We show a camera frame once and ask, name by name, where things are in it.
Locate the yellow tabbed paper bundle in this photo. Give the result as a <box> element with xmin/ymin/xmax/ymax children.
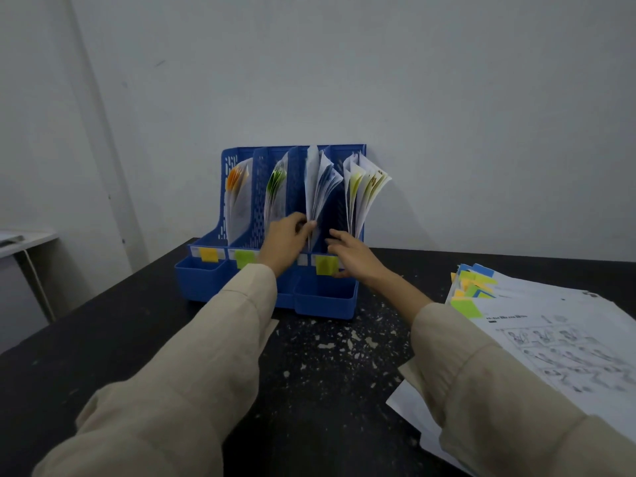
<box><xmin>342</xmin><ymin>152</ymin><xmax>393</xmax><ymax>240</ymax></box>

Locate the white side table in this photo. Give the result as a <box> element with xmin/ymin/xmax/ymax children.
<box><xmin>0</xmin><ymin>229</ymin><xmax>60</xmax><ymax>324</ymax></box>

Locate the person's right hand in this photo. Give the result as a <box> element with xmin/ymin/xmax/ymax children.
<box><xmin>325</xmin><ymin>229</ymin><xmax>393</xmax><ymax>289</ymax></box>

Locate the blue plastic file organizer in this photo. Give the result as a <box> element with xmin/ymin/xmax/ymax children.
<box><xmin>174</xmin><ymin>144</ymin><xmax>367</xmax><ymax>321</ymax></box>

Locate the person's left forearm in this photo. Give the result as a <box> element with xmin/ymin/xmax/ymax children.
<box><xmin>31</xmin><ymin>263</ymin><xmax>280</xmax><ymax>477</ymax></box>

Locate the person's left hand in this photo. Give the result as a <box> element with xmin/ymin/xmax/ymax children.
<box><xmin>256</xmin><ymin>212</ymin><xmax>317</xmax><ymax>279</ymax></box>

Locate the orange tabbed paper bundle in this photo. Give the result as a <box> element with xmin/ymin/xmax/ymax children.
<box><xmin>225</xmin><ymin>158</ymin><xmax>254</xmax><ymax>245</ymax></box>

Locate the stack of printed white papers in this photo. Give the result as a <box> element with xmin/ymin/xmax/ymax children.
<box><xmin>386</xmin><ymin>263</ymin><xmax>636</xmax><ymax>475</ymax></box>

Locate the green tabbed paper bundle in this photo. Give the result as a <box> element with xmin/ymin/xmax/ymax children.
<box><xmin>263</xmin><ymin>153</ymin><xmax>290</xmax><ymax>240</ymax></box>

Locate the cluster of coloured sticky tabs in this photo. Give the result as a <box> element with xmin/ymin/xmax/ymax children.
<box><xmin>450</xmin><ymin>263</ymin><xmax>499</xmax><ymax>319</ymax></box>

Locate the person's right forearm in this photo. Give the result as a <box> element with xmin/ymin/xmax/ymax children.
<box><xmin>369</xmin><ymin>270</ymin><xmax>636</xmax><ymax>477</ymax></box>

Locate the blue tabbed paper bundle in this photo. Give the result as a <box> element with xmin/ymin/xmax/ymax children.
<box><xmin>304</xmin><ymin>145</ymin><xmax>345</xmax><ymax>245</ymax></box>

